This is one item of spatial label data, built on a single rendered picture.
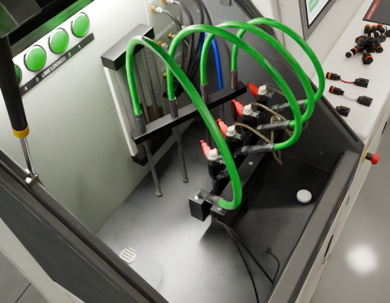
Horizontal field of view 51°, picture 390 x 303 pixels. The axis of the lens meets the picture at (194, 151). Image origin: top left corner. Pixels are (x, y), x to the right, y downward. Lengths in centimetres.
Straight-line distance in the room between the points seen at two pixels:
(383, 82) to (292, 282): 69
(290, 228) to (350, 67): 55
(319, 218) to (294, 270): 15
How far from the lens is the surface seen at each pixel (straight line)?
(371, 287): 204
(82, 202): 107
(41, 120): 87
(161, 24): 108
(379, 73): 138
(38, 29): 77
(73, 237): 69
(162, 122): 101
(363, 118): 121
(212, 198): 77
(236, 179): 63
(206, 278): 106
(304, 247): 97
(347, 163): 113
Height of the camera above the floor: 180
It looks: 48 degrees down
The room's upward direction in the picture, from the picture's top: 7 degrees counter-clockwise
